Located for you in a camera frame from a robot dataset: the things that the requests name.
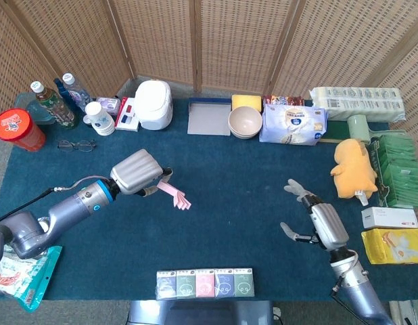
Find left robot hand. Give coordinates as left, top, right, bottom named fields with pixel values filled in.
left=109, top=148, right=175, bottom=198

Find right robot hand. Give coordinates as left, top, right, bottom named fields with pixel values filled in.
left=279, top=178, right=350, bottom=252

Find pink paper booklet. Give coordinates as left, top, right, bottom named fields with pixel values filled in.
left=156, top=180, right=193, bottom=211

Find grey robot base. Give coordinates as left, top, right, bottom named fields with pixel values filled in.
left=127, top=299, right=275, bottom=325

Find red white blue box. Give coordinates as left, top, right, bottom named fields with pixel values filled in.
left=114, top=96, right=141, bottom=132

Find thin-framed eyeglasses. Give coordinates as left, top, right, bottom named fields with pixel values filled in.
left=56, top=139, right=97, bottom=154

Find white box red print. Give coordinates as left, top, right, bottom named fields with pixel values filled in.
left=361, top=206, right=418, bottom=230

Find yellow plush toy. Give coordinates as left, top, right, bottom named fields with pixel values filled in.
left=330, top=138, right=379, bottom=207

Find stack of paper cups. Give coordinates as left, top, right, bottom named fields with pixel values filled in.
left=84, top=101, right=116, bottom=137

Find white rice cooker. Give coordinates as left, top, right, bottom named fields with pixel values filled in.
left=133, top=79, right=174, bottom=131

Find yellow food package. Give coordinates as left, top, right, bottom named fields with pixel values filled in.
left=360, top=227, right=418, bottom=265

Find small purple box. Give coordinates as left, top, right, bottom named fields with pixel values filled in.
left=95, top=96, right=122, bottom=116

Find green box of sachets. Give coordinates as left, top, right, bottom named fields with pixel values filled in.
left=367, top=130, right=418, bottom=209

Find grey tray blue rim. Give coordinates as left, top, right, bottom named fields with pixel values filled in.
left=187, top=97, right=233, bottom=137

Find green scouring sponge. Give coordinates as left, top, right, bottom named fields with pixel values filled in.
left=318, top=119, right=352, bottom=144

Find clear water bottle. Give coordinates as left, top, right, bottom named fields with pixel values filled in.
left=62, top=72, right=93, bottom=114

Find green tea bottle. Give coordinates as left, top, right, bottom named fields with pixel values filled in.
left=29, top=81, right=78, bottom=130

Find blue carpet mat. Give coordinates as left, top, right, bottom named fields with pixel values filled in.
left=0, top=97, right=418, bottom=302

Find green tissue packet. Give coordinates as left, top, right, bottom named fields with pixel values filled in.
left=175, top=269, right=198, bottom=300
left=233, top=267, right=256, bottom=298

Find blue white tissue bag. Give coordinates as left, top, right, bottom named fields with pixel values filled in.
left=258, top=104, right=329, bottom=147

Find blue tissue packet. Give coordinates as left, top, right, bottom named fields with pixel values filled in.
left=156, top=269, right=178, bottom=301
left=214, top=268, right=236, bottom=299

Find clear plastic container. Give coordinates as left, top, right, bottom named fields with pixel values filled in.
left=14, top=93, right=56, bottom=125

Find long white paper pack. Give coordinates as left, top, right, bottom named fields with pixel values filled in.
left=308, top=86, right=407, bottom=123

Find red canister orange lid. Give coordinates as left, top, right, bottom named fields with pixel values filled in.
left=0, top=108, right=47, bottom=152

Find yellow sponge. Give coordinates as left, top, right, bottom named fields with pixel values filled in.
left=231, top=94, right=263, bottom=113

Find red brown snack packet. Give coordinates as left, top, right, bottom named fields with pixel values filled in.
left=262, top=94, right=306, bottom=108

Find pink tissue packet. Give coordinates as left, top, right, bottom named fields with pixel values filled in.
left=195, top=269, right=216, bottom=299

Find teal snack bag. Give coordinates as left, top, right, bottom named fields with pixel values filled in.
left=0, top=245, right=64, bottom=313

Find wicker folding screen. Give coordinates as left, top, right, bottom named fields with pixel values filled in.
left=0, top=0, right=418, bottom=231

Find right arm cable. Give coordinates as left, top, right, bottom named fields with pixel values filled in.
left=331, top=276, right=369, bottom=325

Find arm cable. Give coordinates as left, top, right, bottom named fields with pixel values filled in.
left=331, top=276, right=369, bottom=325
left=0, top=175, right=112, bottom=223

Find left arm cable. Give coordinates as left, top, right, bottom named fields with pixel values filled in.
left=0, top=175, right=112, bottom=223

